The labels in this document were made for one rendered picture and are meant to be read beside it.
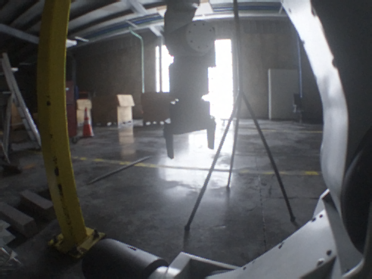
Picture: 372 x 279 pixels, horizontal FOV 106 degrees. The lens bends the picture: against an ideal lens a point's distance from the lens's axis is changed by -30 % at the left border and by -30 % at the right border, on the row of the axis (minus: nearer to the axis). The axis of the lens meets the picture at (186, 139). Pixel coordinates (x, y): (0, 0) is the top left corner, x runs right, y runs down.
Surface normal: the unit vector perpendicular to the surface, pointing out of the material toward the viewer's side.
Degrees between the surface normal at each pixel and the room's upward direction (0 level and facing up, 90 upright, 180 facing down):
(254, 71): 90
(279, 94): 90
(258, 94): 90
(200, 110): 98
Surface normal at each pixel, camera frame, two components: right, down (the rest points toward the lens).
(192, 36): 0.43, 0.29
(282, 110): -0.29, 0.17
